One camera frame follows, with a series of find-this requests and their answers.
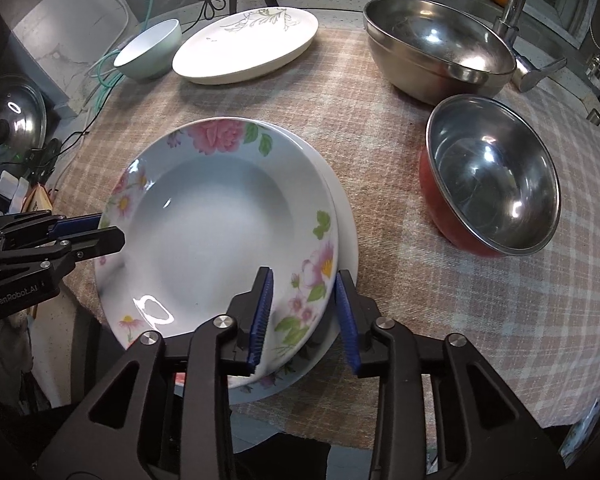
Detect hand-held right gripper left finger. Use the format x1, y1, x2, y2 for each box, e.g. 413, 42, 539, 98
35, 266, 276, 480

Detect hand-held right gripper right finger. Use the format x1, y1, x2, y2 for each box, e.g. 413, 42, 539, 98
334, 269, 568, 480

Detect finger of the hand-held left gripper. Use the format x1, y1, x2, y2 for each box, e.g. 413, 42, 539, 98
0, 212, 104, 250
0, 226, 127, 281

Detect plain white plate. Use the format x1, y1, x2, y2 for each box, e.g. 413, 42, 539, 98
227, 122, 359, 406

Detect pink floral plate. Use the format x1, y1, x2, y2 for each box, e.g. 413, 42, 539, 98
94, 116, 340, 390

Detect red steel bowl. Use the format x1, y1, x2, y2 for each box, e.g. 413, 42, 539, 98
419, 94, 562, 258

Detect black rimmed white plate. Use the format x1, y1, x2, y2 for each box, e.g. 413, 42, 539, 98
363, 0, 517, 107

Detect light green bowl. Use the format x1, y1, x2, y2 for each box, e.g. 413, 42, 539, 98
113, 19, 183, 81

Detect plaid table cloth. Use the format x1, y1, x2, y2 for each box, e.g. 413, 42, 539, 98
52, 7, 600, 451

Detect white leaf print plate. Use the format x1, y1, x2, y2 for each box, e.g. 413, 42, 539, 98
172, 7, 319, 85

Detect chrome faucet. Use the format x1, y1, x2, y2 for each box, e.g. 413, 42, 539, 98
495, 0, 568, 93

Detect white cable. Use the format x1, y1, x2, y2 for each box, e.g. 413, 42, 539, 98
77, 0, 132, 111

